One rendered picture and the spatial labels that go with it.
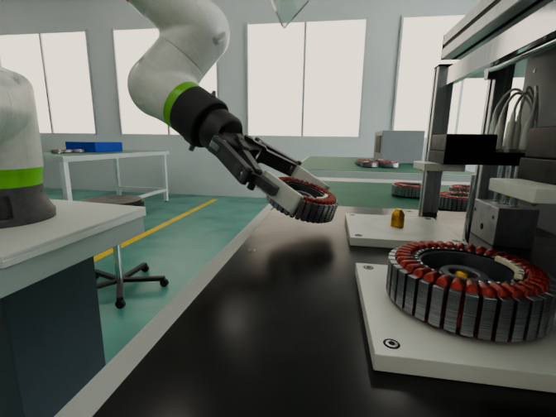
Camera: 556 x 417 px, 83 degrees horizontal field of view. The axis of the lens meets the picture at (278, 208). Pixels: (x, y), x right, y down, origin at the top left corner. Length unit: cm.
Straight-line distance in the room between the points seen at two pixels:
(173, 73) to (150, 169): 524
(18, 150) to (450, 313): 62
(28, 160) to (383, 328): 59
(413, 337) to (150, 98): 53
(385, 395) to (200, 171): 529
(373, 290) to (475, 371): 10
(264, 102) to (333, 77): 110
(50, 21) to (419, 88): 594
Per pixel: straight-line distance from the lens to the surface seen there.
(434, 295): 24
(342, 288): 32
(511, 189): 28
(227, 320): 26
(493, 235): 52
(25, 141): 66
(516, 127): 57
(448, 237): 49
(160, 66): 62
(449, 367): 23
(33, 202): 67
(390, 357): 22
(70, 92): 668
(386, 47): 519
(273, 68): 516
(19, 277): 55
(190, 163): 549
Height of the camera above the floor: 91
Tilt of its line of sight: 12 degrees down
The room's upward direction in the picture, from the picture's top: 1 degrees clockwise
